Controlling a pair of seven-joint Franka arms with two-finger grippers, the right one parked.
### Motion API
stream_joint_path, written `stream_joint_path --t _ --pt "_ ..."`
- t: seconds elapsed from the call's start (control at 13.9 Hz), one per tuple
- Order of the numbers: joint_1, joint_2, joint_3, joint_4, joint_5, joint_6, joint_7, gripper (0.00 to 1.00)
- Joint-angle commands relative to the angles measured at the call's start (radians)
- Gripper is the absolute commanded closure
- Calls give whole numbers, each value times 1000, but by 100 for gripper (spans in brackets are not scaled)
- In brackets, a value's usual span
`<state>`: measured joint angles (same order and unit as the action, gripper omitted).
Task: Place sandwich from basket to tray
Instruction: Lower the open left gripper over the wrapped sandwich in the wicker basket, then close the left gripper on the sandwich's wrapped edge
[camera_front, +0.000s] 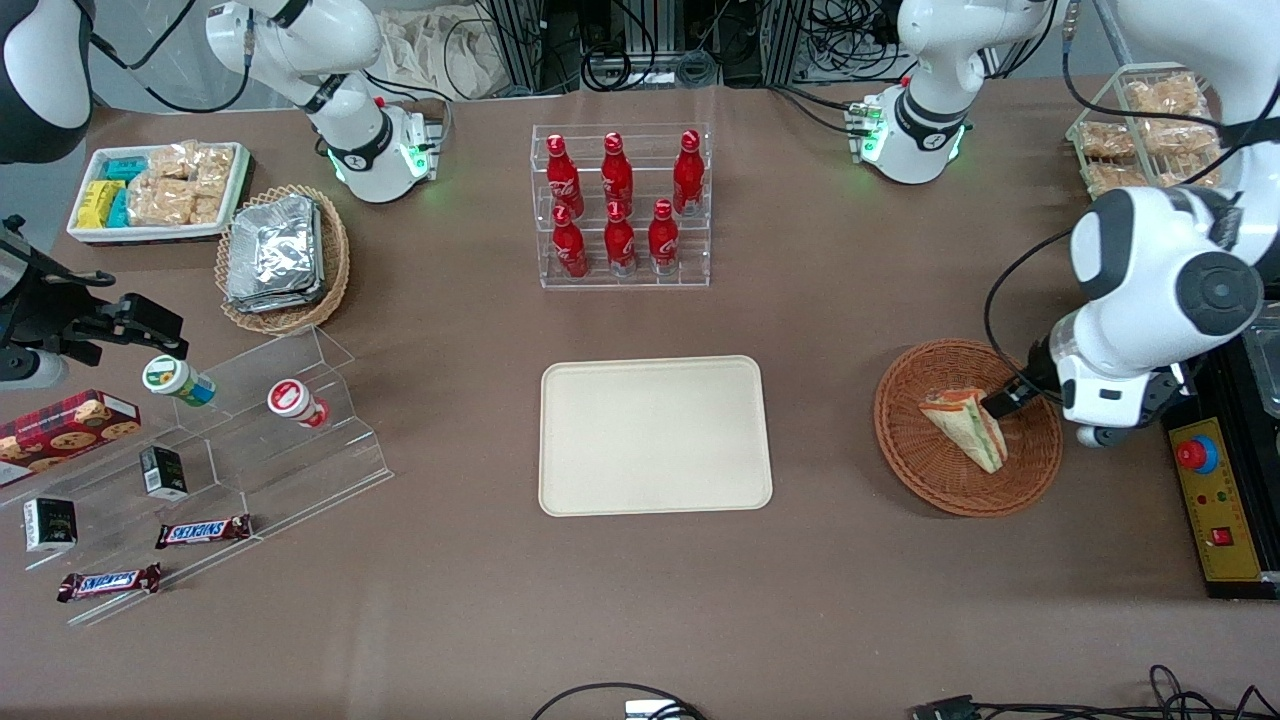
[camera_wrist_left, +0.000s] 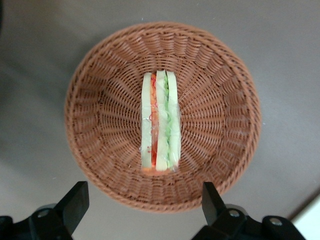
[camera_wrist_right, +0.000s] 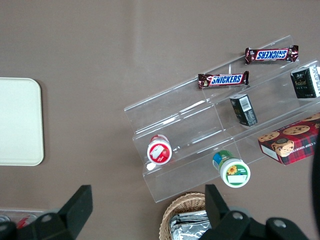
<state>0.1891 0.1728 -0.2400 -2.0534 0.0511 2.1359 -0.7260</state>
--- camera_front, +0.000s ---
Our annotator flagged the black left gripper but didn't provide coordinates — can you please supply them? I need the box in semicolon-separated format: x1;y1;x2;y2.
984;338;1065;422

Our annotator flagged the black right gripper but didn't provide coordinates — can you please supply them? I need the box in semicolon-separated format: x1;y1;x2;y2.
0;215;189;367

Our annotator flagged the triangular sandwich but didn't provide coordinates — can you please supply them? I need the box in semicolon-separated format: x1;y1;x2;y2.
919;387;1010;475

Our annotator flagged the brown wicker basket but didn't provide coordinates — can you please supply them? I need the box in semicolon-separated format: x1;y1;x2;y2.
874;338;1065;519

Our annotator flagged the light tan wicker basket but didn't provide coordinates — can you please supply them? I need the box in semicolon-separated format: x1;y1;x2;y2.
214;184;352;337

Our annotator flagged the beige plastic tray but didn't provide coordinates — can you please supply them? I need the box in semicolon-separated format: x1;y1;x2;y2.
538;355;775;518

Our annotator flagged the green lid yogurt cup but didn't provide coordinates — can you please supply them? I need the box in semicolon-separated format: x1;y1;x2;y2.
141;354;218;409

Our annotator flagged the white rectangular snack bin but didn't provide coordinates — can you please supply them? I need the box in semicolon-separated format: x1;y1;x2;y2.
66;141;254;247

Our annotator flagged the red cookie box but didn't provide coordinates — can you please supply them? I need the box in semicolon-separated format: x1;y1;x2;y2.
0;389;143;489

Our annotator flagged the yellow snack packet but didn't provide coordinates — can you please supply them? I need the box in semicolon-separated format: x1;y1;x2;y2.
76;179;126;230

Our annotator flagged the small black carton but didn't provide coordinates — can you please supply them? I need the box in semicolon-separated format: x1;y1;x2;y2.
138;445;190;502
22;496;79;554

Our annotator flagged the silver foil pack stack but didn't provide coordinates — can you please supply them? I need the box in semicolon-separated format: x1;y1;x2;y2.
225;194;324;314

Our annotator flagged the red lid yogurt cup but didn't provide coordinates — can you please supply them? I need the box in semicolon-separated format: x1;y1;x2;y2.
266;377;331;430

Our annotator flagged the brown snickers bar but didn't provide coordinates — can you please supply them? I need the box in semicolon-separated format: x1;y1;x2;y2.
154;513;254;551
56;562;163;604

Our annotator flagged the clear acrylic stepped stand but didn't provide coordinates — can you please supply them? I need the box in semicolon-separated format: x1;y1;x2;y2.
0;324;395;629

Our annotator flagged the yellow control panel box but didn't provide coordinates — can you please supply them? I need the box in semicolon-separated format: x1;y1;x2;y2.
1167;417;1267;585

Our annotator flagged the black appliance housing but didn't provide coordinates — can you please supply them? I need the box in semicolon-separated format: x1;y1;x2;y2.
1164;300;1280;602

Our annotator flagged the clear acrylic bottle rack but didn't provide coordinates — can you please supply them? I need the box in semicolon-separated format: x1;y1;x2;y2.
530;122;713;291

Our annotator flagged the red cola bottle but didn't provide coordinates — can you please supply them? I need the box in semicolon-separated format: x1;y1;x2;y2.
600;131;635;212
647;198;681;276
672;129;706;217
551;204;590;280
603;199;638;277
546;133;585;217

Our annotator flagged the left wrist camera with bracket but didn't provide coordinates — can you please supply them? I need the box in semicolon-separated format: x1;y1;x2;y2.
1076;368;1193;450

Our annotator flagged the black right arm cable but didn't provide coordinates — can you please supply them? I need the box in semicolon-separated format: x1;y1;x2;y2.
88;0;253;115

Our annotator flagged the white wire rack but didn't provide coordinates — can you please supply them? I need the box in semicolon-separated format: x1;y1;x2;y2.
1065;62;1231;201

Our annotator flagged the black tangled cable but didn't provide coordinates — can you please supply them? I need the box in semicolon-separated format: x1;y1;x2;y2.
972;664;1280;720

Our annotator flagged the black cable bundle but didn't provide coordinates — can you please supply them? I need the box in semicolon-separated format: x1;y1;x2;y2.
798;0;906;85

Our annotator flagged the black looped cable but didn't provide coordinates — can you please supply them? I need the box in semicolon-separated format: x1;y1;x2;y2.
529;682;709;720

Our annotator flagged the metal equipment frame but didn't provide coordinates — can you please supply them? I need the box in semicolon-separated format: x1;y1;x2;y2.
478;0;806;93

